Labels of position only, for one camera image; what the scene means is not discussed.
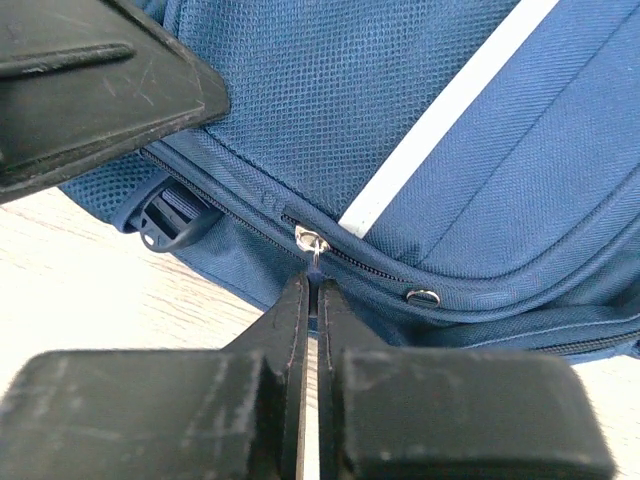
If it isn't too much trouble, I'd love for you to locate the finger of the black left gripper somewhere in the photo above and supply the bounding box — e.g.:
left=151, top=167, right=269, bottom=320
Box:
left=1, top=1, right=230, bottom=202

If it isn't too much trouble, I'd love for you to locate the navy blue student backpack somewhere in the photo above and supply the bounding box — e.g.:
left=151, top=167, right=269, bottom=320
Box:
left=62, top=1, right=639, bottom=362

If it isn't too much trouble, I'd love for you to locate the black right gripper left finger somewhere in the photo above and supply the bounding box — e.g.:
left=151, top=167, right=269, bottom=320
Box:
left=1, top=275, right=310, bottom=479

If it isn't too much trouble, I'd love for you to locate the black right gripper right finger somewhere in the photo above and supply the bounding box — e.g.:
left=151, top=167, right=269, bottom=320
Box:
left=317, top=281, right=616, bottom=479

